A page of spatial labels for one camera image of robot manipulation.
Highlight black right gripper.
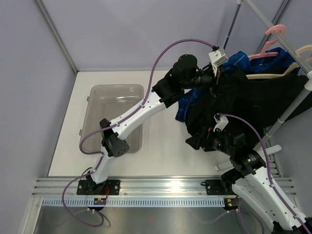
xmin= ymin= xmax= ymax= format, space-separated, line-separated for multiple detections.
xmin=185 ymin=125 xmax=234 ymax=156

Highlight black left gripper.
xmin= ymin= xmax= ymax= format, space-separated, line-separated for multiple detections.
xmin=181 ymin=62 xmax=237 ymax=96

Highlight black shirt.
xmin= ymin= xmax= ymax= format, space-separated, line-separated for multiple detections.
xmin=186 ymin=69 xmax=308 ymax=136

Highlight pink plastic hanger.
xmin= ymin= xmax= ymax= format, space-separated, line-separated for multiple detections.
xmin=248 ymin=24 xmax=286 ymax=60

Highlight blue plaid shirt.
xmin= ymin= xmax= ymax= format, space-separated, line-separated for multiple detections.
xmin=175 ymin=47 xmax=295 ymax=123

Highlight beige wooden hanger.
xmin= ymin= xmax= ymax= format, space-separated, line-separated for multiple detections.
xmin=246 ymin=44 xmax=312 ymax=80

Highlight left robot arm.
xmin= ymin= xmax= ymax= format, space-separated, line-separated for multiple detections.
xmin=77 ymin=51 xmax=220 ymax=195

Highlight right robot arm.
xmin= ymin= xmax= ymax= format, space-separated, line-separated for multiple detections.
xmin=186 ymin=127 xmax=312 ymax=234

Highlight metal clothes rack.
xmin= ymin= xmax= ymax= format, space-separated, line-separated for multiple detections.
xmin=214 ymin=0 xmax=312 ymax=173

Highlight clear plastic bin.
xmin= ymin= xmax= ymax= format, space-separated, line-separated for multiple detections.
xmin=80 ymin=84 xmax=144 ymax=153

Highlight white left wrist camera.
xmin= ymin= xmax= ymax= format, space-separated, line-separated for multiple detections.
xmin=208 ymin=46 xmax=229 ymax=77

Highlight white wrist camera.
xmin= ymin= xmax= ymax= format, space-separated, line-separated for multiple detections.
xmin=208 ymin=46 xmax=229 ymax=77
xmin=214 ymin=113 xmax=229 ymax=132

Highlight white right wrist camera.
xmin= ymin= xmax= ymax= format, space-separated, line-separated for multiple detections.
xmin=214 ymin=113 xmax=229 ymax=132

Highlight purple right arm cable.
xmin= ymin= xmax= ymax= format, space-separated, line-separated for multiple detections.
xmin=219 ymin=113 xmax=310 ymax=234

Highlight aluminium mounting rail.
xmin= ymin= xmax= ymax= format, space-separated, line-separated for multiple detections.
xmin=31 ymin=176 xmax=297 ymax=197

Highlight slotted cable duct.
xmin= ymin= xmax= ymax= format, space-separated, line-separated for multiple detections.
xmin=41 ymin=197 xmax=225 ymax=208

